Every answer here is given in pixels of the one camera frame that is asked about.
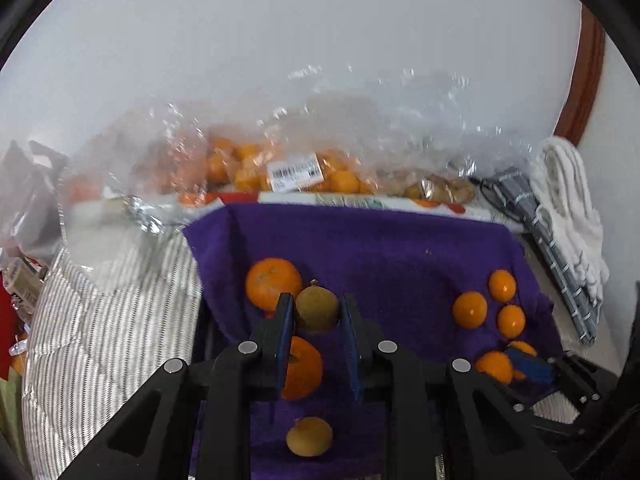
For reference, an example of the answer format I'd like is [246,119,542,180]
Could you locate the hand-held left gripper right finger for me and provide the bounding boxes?
[340,292,573,480]

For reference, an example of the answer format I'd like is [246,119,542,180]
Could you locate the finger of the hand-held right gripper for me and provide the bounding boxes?
[512,395,586,438]
[506,347,621,411]

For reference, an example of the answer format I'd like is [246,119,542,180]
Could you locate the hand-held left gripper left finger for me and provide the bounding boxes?
[59,292,296,480]

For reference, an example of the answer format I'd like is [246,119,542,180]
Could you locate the large orange with stem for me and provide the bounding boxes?
[280,336,324,402]

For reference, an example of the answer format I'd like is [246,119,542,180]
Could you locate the olive brown round fruit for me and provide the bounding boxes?
[294,280,341,333]

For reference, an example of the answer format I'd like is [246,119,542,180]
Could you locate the large mandarin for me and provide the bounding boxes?
[244,258,304,313]

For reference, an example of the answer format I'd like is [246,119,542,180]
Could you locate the yellow round fruit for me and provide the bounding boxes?
[286,416,333,457]

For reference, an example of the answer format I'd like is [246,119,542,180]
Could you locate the clear bag of brown fruits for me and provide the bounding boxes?
[370,67,536,206]

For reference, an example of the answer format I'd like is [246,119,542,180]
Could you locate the purple towel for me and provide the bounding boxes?
[182,203,563,480]

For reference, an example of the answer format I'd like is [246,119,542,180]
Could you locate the grey checked cloth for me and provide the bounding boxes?
[482,167,598,345]

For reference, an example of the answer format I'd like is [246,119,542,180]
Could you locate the white cloth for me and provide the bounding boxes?
[530,137,611,301]

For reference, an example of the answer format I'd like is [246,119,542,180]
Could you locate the striped duvet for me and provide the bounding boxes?
[20,230,578,480]

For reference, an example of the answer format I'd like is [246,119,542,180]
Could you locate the empty clear plastic bag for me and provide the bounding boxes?
[60,105,211,291]

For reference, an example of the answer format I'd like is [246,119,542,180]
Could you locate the orange persimmon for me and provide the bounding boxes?
[67,177,101,203]

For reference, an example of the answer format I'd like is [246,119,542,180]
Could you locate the clear water bottle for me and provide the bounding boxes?
[5,257,46,311]

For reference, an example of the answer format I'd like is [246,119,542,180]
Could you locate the red object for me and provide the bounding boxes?
[0,280,26,376]

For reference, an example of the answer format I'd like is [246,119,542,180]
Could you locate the green cloth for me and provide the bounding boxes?
[0,377,31,466]

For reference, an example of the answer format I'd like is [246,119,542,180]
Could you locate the grey plastic bag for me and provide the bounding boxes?
[0,140,68,261]

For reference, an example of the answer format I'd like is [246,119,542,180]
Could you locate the curved wooden frame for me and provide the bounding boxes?
[555,5,606,148]

